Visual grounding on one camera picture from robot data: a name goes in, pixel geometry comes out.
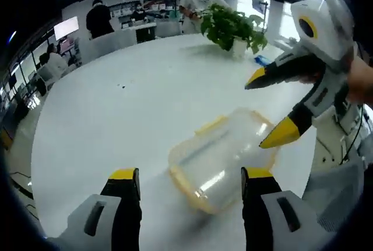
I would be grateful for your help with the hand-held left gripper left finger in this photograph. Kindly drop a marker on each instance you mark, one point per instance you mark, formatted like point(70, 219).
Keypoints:
point(116, 222)

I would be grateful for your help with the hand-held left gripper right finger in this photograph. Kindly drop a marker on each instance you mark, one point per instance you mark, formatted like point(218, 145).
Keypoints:
point(262, 222)

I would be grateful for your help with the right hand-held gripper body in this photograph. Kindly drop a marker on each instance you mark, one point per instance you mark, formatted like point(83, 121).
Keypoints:
point(329, 29)

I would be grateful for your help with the clear container with yellow lid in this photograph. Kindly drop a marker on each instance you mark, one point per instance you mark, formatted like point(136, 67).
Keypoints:
point(215, 160)

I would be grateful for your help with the person's right hand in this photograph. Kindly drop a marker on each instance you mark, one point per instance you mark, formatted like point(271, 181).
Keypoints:
point(362, 82)

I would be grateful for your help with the blue flat packet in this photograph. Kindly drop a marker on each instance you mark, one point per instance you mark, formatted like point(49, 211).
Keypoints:
point(262, 60)

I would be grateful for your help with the white worn device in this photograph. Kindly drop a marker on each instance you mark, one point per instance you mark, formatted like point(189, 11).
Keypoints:
point(327, 143)

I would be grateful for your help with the green potted plant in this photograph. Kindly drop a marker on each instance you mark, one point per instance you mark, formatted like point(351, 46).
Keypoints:
point(227, 26)

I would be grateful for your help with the monitor on stand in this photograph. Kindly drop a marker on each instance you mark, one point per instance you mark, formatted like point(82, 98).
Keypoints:
point(259, 2)

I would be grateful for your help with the storage shelf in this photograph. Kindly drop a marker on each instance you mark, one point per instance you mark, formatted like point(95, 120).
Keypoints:
point(157, 7)

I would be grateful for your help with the white counter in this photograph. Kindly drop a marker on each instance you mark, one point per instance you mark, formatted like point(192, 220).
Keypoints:
point(113, 42)

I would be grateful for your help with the wall screen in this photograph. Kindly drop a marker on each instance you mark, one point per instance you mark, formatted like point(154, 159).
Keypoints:
point(66, 27)

